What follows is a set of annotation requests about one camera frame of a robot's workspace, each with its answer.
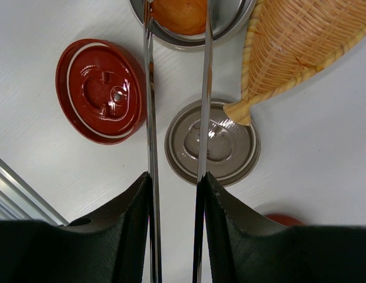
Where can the red round lid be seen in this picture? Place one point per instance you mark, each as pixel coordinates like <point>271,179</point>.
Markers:
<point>101,89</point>

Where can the orange fried food piece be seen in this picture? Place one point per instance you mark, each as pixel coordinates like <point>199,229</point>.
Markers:
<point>184,17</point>

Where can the metal tongs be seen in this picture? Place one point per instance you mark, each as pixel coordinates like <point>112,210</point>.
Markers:
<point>154,214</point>

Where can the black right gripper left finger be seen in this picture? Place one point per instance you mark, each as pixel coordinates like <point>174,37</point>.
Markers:
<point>106,245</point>

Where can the aluminium mounting rail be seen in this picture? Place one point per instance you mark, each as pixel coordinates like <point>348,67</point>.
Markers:
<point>19,201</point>

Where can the red round metal container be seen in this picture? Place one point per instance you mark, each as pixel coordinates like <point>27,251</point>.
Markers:
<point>284,220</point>

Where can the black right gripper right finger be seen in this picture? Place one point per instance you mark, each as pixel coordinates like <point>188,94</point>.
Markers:
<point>245,246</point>

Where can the woven bamboo basket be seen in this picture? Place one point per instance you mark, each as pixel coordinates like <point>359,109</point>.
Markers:
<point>288,42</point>

